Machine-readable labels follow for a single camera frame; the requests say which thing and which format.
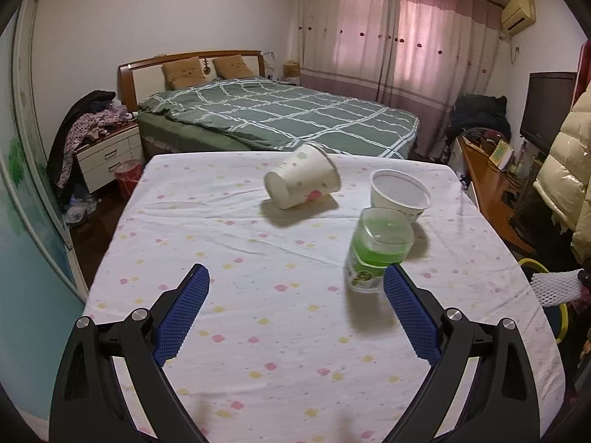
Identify white foam net sleeve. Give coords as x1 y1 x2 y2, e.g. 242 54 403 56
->
531 270 583 307

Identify green clear plastic cup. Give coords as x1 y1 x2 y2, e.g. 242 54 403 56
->
344 207 415 293

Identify white dotted paper cup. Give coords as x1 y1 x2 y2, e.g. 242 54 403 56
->
263 143 342 209

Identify yellow rimmed trash bin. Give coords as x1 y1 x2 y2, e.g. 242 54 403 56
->
517 257 570 345

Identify sliding wardrobe door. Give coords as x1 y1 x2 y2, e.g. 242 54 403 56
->
1 0 88 438

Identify wooden desk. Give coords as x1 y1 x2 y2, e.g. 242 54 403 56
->
456 137 536 256

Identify cream puffer jacket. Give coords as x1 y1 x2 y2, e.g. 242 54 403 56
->
534 90 591 263

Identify red bucket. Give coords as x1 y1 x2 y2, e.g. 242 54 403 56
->
114 159 143 199

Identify white nightstand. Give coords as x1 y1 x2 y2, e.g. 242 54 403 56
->
76 123 144 193

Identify framed picture on desk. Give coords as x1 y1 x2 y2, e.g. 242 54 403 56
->
489 140 514 171

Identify dark clothes pile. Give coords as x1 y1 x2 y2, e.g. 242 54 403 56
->
445 94 512 146

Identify pile of clothes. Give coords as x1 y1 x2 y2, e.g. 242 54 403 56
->
46 90 135 226

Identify black television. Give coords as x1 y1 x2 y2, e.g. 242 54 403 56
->
520 72 576 154

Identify green plaid duvet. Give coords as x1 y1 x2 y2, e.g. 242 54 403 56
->
138 76 419 159

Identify red quilted jacket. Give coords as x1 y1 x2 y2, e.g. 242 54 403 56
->
571 40 591 105

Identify left brown pillow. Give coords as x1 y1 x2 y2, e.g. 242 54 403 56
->
162 57 207 90

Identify brown pillow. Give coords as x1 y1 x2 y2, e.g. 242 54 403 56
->
162 57 207 90
212 55 254 79

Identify right brown pillow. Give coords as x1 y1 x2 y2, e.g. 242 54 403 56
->
212 55 254 79

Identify pink striped curtain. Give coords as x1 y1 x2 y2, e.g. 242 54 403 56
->
297 0 502 159

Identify far bedside table items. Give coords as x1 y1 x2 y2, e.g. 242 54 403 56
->
263 51 301 85

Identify beige air conditioner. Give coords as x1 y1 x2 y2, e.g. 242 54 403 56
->
501 0 536 36

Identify wooden bed frame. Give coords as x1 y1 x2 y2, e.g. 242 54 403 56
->
118 50 266 157

